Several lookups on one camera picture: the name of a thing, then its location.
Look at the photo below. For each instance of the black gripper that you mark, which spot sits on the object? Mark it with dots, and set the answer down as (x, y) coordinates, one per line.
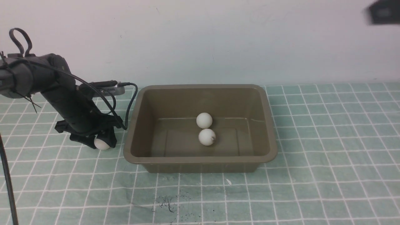
(84, 123)

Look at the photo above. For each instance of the plain white ping-pong ball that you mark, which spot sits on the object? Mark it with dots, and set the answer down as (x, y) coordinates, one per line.
(100, 144)

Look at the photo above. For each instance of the white ping-pong ball with logo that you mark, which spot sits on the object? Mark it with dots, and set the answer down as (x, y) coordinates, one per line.
(207, 137)

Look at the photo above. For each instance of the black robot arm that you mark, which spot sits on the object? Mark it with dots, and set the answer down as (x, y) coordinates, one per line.
(49, 75)

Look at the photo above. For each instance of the black second robot arm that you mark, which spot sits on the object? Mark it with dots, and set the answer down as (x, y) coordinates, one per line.
(383, 12)

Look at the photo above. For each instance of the olive green plastic bin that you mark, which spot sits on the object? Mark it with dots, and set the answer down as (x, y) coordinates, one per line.
(163, 135)

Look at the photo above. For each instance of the green checkered tablecloth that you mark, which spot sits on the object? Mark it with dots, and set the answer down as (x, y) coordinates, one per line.
(337, 164)

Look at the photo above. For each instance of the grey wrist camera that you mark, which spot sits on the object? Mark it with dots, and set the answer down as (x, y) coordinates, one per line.
(107, 88)

